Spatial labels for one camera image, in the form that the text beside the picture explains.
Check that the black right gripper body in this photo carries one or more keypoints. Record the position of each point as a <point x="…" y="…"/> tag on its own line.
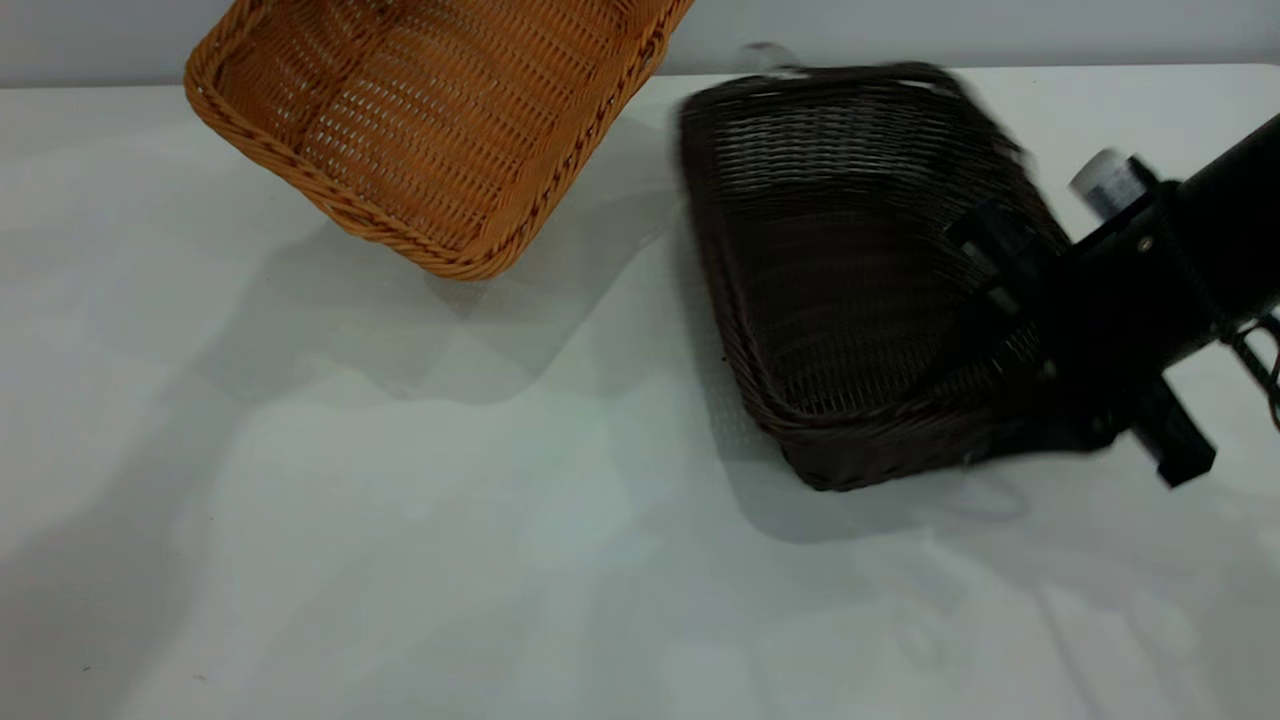
<point x="1110" y="320"/>

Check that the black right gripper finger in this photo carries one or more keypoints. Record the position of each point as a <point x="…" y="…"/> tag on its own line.
<point x="1060" y="435"/>
<point x="1000" y="245"/>

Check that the dark brown wicker basket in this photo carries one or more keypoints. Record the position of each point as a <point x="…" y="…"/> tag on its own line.
<point x="840" y="260"/>

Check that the light brown wicker basket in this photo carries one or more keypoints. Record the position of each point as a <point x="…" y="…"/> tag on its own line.
<point x="430" y="120"/>

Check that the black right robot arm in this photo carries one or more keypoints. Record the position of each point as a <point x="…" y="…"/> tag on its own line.
<point x="1235" y="210"/>

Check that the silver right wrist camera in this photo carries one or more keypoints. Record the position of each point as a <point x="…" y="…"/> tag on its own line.
<point x="1110" y="182"/>

